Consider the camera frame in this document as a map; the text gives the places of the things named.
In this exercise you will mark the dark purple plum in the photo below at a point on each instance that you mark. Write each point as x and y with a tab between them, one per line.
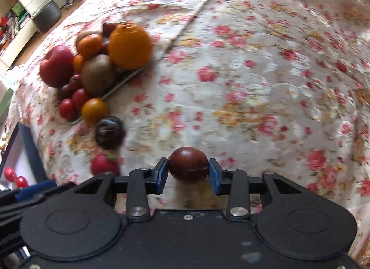
64	91
104	46

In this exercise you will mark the smooth dark passion fruit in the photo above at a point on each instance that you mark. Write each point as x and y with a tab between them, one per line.
188	164

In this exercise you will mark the large brown kiwi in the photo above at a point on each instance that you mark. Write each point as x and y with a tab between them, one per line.
98	73

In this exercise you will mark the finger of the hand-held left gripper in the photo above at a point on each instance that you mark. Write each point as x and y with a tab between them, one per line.
34	189
17	209

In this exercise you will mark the yellow orange tomato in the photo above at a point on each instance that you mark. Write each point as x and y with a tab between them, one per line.
94	111

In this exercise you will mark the small red tomato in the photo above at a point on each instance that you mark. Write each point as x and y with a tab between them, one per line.
68	109
80	98
75	82

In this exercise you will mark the small orange tangerine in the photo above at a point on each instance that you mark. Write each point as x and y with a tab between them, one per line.
78	63
89	45

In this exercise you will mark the large red apple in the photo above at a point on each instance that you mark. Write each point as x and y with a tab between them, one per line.
56	66

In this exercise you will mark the large orange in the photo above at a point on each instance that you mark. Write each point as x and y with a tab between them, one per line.
130	46

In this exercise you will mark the small red plum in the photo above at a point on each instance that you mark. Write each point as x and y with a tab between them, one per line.
105	165

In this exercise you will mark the floral tablecloth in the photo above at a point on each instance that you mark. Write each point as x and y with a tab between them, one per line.
260	83

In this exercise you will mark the white oblong plate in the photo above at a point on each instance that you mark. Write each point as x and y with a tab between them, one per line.
124	79

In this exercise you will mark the black box with white inside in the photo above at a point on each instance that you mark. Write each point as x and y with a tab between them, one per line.
31	153

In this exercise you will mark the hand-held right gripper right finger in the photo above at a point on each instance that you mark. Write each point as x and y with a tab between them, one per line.
214	176

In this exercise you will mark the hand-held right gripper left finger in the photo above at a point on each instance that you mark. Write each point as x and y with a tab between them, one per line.
160	175

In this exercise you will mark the wrinkled dark passion fruit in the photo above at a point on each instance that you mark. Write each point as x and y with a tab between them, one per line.
109	133

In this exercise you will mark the grey pot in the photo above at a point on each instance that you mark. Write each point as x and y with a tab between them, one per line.
47	15

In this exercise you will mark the small brown kiwi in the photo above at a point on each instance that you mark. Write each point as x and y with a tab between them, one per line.
83	36

